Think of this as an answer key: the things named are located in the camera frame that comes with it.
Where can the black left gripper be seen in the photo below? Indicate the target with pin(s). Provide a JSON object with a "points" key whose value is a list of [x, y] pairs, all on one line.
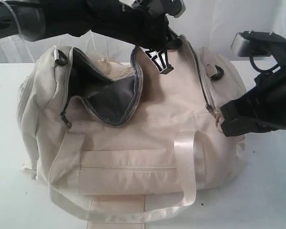
{"points": [[115, 19]]}

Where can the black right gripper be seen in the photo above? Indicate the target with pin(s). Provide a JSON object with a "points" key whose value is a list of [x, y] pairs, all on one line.
{"points": [[260, 110]]}

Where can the brass key ring zipper pull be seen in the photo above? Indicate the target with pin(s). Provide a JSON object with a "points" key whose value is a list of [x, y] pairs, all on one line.
{"points": [[216, 113]]}

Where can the cream canvas duffel bag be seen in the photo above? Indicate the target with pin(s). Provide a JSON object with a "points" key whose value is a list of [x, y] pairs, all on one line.
{"points": [[141, 143]]}

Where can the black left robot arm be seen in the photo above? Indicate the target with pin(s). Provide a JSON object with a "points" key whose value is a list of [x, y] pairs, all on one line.
{"points": [[35, 20]]}

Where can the metal zipper slider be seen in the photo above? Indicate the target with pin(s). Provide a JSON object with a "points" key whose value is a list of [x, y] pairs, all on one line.
{"points": [[64, 118]]}

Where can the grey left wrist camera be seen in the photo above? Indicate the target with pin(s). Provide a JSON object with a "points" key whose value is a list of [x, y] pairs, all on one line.
{"points": [[157, 8]]}

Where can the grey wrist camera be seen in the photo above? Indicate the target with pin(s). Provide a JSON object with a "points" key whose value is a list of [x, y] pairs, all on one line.
{"points": [[253, 44], [157, 8]]}

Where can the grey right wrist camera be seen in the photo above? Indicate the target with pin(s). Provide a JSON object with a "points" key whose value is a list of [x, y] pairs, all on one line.
{"points": [[253, 44]]}

